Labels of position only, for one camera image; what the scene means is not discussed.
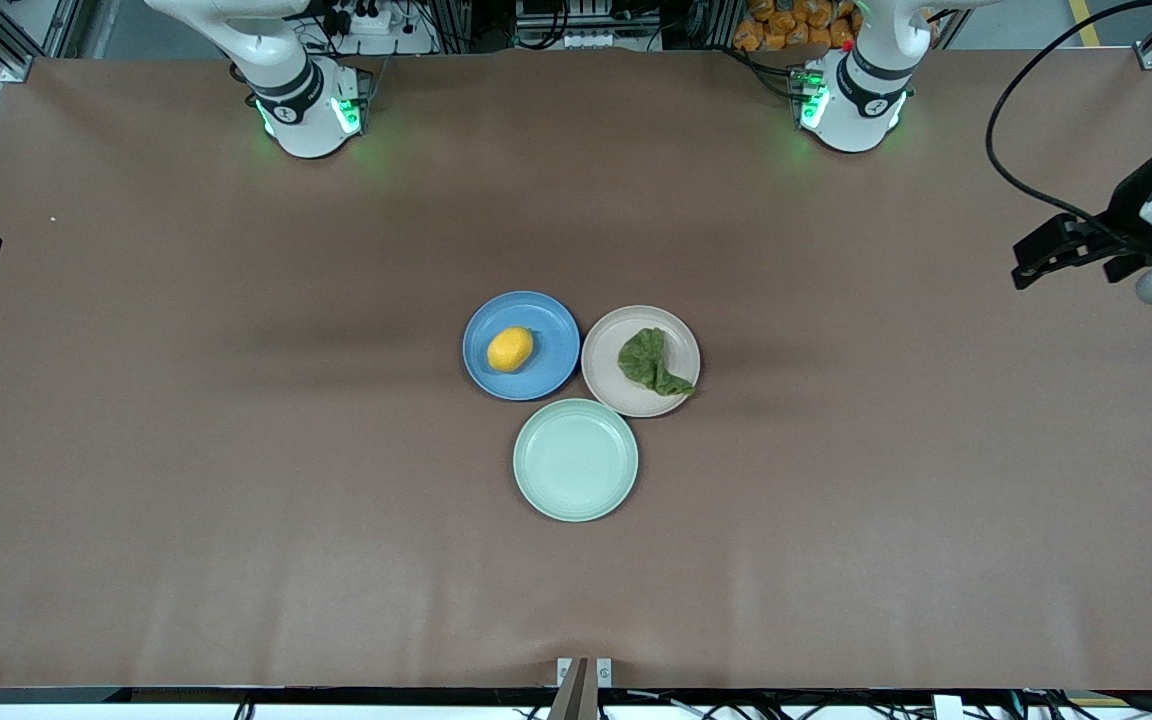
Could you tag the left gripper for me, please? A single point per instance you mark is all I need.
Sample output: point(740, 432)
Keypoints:
point(1128, 206)

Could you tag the green lettuce leaf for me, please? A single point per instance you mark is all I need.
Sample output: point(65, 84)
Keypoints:
point(644, 358)

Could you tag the yellow lemon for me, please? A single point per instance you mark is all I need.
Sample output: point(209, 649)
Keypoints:
point(510, 350)

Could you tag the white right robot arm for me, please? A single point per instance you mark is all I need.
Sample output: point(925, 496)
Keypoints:
point(286, 95)

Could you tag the bag of orange snacks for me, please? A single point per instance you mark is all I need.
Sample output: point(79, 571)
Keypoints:
point(786, 25)

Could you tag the brown table cover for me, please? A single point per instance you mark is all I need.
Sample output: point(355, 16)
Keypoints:
point(236, 560)

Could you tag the white power strip with plugs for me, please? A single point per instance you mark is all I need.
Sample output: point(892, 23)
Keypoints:
point(366, 20)

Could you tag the beige plate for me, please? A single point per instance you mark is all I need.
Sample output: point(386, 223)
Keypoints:
point(606, 380)

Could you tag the white multi-socket strip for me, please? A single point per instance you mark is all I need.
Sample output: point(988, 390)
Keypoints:
point(596, 40)

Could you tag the blue plate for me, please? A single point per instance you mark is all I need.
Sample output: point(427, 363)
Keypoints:
point(546, 320)

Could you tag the pale green plate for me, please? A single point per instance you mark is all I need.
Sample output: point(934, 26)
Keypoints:
point(576, 460)

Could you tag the metal bracket with wedge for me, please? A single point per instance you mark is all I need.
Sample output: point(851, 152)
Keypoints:
point(581, 700)

